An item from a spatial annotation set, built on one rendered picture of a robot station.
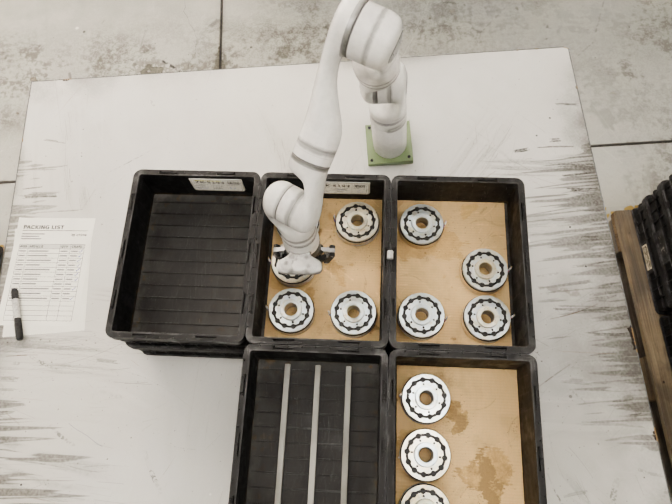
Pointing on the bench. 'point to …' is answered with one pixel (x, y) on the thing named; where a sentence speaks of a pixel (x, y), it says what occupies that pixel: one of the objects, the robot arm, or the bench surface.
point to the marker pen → (17, 314)
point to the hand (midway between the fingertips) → (307, 262)
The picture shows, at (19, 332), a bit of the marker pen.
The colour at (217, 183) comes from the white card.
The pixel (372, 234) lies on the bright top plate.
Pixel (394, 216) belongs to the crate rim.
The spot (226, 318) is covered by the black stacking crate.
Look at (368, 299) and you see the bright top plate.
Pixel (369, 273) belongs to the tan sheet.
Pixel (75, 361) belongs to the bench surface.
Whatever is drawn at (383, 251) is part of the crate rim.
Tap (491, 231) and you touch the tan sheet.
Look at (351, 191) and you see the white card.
